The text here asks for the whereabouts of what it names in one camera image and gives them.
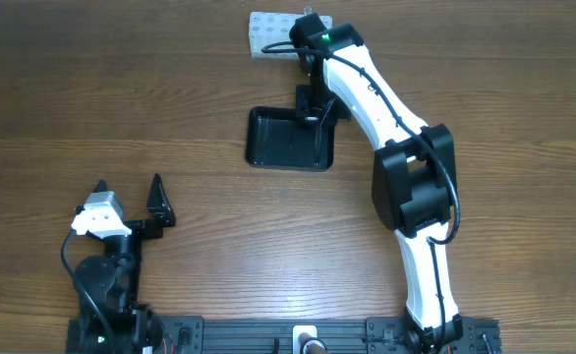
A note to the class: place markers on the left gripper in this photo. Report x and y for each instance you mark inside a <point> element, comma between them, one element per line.
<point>145,230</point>

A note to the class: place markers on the clear test tube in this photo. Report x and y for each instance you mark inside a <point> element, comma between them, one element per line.
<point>316,145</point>
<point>308,10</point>
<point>264,137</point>

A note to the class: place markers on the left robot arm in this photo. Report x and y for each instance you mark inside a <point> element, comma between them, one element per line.
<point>98,280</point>

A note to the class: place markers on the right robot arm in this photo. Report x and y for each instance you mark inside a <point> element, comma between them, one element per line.
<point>357,93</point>

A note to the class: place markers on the black tray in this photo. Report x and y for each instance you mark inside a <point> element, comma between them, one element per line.
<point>288,147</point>

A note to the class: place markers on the white test tube rack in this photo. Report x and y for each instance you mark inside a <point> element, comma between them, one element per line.
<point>273,37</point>

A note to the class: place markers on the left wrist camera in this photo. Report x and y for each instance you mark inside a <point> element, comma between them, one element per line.
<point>101,216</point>

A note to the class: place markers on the mounting rail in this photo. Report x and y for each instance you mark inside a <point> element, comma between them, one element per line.
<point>248,336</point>

